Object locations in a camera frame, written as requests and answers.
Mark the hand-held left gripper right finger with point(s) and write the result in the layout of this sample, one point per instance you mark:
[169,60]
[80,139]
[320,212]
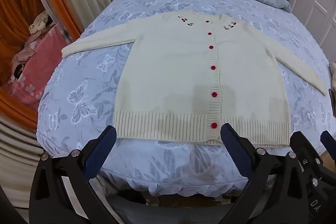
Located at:
[236,151]

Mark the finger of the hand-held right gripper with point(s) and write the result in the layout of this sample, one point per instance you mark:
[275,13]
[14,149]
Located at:
[329,140]
[304,145]

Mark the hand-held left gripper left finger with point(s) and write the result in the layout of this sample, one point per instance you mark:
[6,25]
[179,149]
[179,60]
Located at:
[101,150]

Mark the cream knit cardigan red buttons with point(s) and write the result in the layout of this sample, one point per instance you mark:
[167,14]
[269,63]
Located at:
[183,77]

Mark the blue butterfly print bedsheet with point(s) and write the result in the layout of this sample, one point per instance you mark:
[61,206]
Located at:
[86,87]

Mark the beige folded garment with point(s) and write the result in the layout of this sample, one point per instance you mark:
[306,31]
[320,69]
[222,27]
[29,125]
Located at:
[332,71]

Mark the white striped cloth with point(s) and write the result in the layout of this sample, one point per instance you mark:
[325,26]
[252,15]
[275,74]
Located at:
[18,155]

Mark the pink patterned blanket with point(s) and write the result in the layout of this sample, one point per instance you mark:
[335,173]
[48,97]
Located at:
[39,66]

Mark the beige crumpled cloth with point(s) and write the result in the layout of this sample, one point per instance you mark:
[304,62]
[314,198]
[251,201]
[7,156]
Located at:
[39,20]

